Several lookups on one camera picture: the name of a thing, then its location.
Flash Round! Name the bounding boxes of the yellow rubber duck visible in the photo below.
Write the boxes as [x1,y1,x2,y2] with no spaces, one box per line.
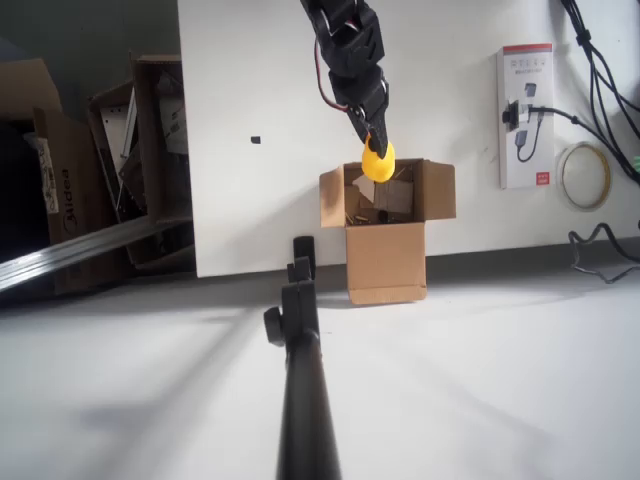
[360,133,397,184]

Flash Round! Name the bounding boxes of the open brown cardboard box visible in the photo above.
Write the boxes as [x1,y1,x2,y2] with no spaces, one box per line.
[319,158,457,306]

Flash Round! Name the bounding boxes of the white and red product box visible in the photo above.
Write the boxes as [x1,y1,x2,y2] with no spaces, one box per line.
[496,42,558,190]

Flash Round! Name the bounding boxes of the cardboard box of metal parts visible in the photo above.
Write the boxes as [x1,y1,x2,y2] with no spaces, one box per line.
[87,54,194,274]

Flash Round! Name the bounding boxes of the large Midea cardboard box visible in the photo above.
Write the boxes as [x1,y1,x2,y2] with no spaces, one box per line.
[0,58,134,301]

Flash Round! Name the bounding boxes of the white paper scrap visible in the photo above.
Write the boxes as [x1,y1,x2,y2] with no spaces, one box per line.
[351,174,377,205]

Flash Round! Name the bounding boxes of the grey-brown cardboard sheet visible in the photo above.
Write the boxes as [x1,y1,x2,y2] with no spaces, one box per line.
[373,180,415,214]

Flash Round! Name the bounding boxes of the small black webcam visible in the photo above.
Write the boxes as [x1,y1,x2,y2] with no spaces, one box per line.
[501,98,531,134]

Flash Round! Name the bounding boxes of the yellowish clear tape roll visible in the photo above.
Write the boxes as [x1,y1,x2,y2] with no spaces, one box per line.
[555,141,613,214]

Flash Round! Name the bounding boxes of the silver aluminium extrusion bar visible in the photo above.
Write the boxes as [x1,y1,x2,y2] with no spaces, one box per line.
[0,217,194,296]

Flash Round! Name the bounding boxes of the white printed label strip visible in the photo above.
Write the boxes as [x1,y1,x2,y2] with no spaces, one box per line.
[22,132,59,214]

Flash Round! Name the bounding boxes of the red servo cable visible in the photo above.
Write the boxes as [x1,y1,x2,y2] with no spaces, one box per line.
[313,37,352,114]

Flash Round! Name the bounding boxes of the black webcam cable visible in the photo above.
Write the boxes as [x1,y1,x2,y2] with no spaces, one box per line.
[528,104,640,181]

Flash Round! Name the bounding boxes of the kinked black cable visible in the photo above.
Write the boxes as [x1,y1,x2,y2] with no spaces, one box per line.
[568,222,640,285]

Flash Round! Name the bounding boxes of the perforated metal bracket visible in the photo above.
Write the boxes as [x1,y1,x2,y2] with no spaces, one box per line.
[98,92,140,171]

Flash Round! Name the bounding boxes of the black camera stand pole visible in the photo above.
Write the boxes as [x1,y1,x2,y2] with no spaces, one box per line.
[263,234,344,480]

